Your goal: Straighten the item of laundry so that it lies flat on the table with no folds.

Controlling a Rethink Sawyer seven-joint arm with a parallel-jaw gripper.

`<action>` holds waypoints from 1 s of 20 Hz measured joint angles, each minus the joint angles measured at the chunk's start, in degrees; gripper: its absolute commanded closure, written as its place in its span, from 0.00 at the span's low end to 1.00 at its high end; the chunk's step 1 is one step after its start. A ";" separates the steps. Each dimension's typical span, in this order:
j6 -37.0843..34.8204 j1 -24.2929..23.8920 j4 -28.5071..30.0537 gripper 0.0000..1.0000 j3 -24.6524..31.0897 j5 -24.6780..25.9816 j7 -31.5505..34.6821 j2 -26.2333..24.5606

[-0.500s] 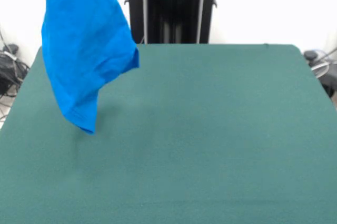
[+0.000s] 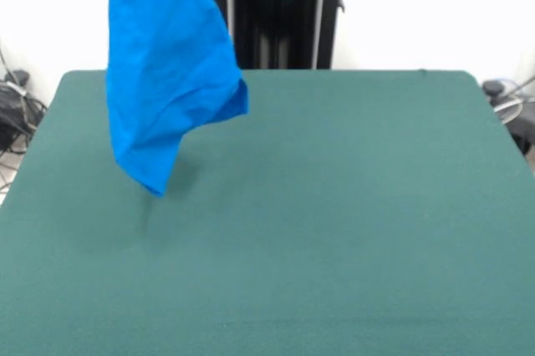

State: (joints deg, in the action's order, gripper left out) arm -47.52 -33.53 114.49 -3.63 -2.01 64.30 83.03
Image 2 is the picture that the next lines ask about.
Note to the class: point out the blue laundry item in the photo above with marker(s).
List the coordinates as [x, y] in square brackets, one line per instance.
[167, 72]

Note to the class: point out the dark green table cloth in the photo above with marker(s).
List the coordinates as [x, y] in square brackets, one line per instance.
[334, 226]

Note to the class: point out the black equipment case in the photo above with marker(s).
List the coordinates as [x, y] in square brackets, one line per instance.
[524, 130]

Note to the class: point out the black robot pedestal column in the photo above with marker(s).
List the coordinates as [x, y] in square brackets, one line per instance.
[288, 17]

